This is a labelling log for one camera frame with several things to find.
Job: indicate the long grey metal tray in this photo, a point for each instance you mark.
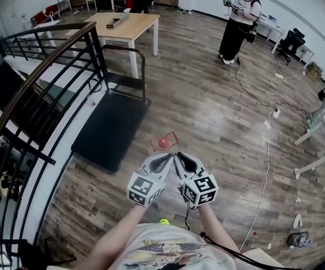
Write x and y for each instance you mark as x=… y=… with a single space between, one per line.
x=117 y=20

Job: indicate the red bin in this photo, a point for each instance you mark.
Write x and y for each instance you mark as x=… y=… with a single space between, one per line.
x=129 y=1

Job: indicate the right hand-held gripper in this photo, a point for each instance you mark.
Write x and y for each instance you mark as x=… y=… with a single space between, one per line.
x=200 y=190

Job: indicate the cardboard box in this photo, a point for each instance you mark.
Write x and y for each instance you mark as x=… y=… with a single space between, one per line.
x=314 y=70

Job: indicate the white desk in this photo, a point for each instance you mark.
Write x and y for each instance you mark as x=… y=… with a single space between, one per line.
x=272 y=25
x=306 y=51

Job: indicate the person's right forearm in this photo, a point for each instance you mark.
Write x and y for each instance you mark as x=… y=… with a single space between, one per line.
x=216 y=226

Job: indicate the person's white printed t-shirt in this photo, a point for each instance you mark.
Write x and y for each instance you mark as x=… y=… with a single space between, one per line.
x=173 y=249

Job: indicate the red cabinet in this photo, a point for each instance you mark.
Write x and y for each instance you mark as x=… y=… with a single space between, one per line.
x=45 y=14

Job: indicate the black office chair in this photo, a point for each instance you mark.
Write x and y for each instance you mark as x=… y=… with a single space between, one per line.
x=142 y=1
x=290 y=44

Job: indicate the crumpled bag on floor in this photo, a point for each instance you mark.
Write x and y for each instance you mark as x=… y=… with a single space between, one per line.
x=298 y=240

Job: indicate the person's right yellow shoe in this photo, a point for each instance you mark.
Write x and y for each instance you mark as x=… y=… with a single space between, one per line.
x=164 y=221

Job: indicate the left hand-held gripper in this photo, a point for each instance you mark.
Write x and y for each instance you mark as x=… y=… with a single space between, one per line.
x=144 y=188

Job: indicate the small red-capped bottle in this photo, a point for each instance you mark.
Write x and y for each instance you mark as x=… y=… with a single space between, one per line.
x=91 y=102

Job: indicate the person's left forearm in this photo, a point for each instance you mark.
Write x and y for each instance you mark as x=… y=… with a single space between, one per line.
x=114 y=235

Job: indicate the crumpled white paper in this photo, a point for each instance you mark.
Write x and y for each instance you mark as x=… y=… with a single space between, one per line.
x=297 y=221

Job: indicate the black railing wooden handrail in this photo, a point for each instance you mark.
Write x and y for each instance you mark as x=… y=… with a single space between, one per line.
x=98 y=53

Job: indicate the wooden table white legs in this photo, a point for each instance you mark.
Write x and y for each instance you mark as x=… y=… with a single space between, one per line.
x=128 y=24

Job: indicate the black platform trolley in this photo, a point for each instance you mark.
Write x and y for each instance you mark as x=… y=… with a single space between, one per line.
x=109 y=131

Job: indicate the light wooden board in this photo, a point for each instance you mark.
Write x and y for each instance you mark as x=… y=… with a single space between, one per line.
x=261 y=257

